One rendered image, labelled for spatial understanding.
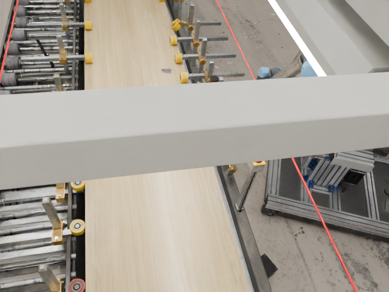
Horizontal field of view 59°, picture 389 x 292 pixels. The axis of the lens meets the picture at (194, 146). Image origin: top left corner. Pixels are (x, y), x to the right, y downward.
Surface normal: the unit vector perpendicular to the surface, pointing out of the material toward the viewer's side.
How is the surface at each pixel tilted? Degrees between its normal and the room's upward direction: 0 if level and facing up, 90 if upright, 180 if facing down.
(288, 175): 0
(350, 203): 0
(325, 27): 61
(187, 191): 0
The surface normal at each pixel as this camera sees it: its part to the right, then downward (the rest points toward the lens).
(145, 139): 0.20, 0.76
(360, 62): -0.80, -0.23
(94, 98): 0.10, -0.64
